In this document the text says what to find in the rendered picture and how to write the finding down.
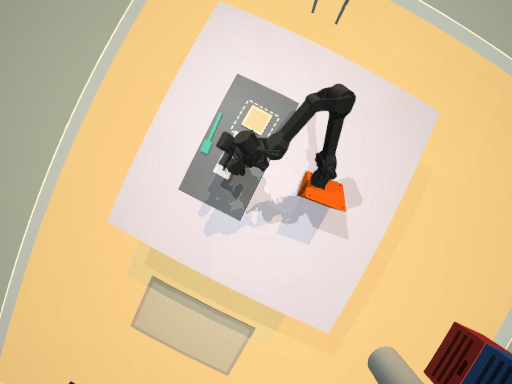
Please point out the peach square tile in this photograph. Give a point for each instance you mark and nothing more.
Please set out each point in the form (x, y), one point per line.
(256, 120)

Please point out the grey rectangular mat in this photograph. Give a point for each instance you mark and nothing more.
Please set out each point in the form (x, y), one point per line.
(233, 195)

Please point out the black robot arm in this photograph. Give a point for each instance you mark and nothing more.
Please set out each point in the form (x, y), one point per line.
(338, 100)

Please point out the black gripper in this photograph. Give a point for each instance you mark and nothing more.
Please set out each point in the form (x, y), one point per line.
(227, 144)

